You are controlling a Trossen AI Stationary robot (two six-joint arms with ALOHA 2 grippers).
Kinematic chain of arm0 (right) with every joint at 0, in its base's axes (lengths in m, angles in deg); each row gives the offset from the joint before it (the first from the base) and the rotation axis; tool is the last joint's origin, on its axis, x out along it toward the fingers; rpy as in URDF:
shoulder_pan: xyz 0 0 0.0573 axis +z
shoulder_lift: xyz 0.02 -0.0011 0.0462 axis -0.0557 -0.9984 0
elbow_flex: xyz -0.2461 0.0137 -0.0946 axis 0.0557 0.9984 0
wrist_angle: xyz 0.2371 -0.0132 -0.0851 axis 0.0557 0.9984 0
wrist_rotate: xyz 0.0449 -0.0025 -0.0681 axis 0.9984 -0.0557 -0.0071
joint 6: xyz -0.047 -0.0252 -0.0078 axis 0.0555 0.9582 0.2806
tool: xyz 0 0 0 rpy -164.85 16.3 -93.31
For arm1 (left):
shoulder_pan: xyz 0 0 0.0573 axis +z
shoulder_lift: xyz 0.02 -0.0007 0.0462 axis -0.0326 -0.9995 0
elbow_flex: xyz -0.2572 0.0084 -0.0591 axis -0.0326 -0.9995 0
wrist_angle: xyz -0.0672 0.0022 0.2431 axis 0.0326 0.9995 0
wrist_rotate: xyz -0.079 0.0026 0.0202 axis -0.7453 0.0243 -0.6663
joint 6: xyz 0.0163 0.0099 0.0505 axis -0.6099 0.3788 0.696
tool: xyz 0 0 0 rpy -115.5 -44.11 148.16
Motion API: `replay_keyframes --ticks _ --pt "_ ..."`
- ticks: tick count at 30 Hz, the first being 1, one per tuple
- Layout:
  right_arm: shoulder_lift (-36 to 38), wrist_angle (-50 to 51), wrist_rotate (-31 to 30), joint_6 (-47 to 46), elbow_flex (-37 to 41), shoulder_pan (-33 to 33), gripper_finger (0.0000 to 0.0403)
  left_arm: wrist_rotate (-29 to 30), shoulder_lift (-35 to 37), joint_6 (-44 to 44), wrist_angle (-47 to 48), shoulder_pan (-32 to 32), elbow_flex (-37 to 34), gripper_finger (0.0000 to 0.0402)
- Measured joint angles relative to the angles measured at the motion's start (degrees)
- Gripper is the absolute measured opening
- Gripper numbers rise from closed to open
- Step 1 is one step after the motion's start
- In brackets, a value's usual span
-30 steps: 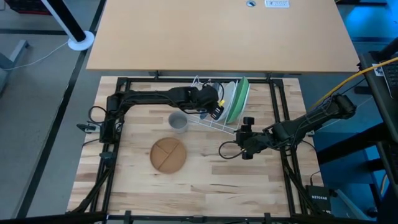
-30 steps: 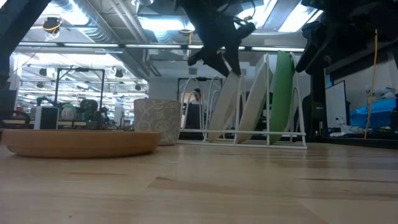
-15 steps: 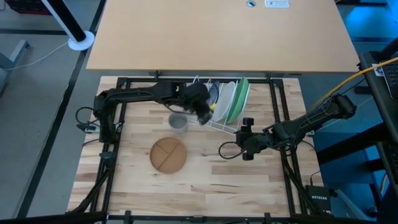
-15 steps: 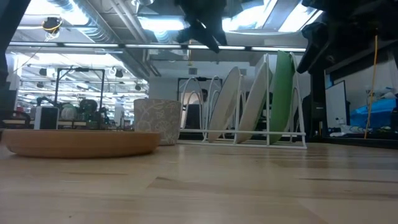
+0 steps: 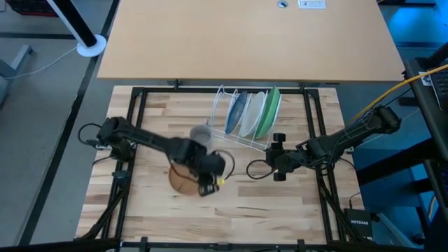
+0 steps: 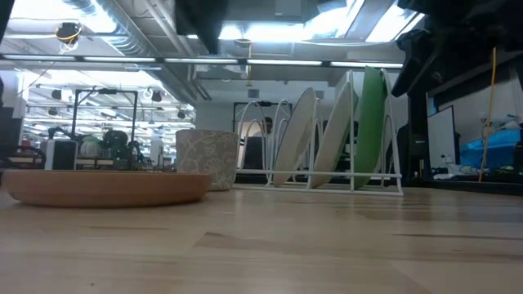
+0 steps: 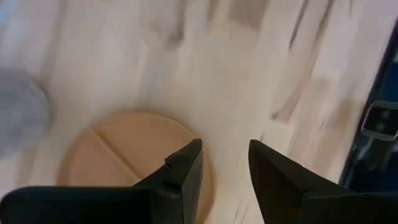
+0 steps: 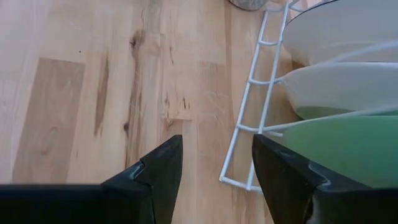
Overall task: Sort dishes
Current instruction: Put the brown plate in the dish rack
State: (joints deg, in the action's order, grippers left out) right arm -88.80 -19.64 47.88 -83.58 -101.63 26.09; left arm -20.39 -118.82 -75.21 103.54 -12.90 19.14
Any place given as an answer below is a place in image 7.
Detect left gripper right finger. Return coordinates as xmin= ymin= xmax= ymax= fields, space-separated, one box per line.
xmin=248 ymin=139 xmax=398 ymax=224

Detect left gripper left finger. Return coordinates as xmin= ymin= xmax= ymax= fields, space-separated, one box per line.
xmin=0 ymin=139 xmax=205 ymax=224

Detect grey floral patterned cup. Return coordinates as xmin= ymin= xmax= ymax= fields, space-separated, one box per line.
xmin=0 ymin=67 xmax=53 ymax=158

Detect round wooden divided plate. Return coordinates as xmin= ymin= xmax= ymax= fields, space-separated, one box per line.
xmin=57 ymin=111 xmax=216 ymax=224

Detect black aluminium table frame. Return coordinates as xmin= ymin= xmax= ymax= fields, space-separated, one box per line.
xmin=338 ymin=18 xmax=398 ymax=194

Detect frame joint bracket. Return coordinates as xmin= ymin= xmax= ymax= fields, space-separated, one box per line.
xmin=360 ymin=100 xmax=398 ymax=141

